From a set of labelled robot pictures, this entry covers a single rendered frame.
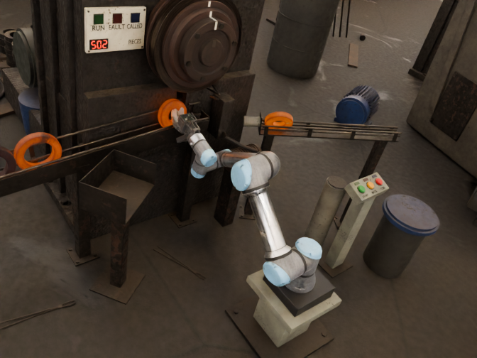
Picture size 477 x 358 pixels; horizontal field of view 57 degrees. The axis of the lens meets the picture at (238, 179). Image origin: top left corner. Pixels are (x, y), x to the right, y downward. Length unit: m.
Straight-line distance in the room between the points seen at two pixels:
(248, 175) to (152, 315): 0.90
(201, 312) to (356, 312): 0.85
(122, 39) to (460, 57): 3.05
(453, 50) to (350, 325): 2.68
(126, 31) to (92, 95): 0.31
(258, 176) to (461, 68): 2.85
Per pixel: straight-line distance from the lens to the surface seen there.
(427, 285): 2.95
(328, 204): 2.47
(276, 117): 2.38
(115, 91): 2.10
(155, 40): 1.94
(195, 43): 1.95
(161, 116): 2.17
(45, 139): 1.96
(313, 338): 2.33
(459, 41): 4.29
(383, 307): 2.66
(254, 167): 1.74
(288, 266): 1.81
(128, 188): 1.95
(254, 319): 2.30
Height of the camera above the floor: 1.85
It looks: 36 degrees down
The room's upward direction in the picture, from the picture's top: 14 degrees clockwise
